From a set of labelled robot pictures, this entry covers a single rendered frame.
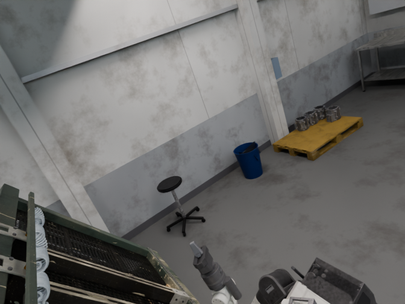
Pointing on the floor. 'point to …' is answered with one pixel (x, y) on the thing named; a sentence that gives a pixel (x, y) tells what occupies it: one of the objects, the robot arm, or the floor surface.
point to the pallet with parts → (318, 132)
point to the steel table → (394, 37)
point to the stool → (168, 184)
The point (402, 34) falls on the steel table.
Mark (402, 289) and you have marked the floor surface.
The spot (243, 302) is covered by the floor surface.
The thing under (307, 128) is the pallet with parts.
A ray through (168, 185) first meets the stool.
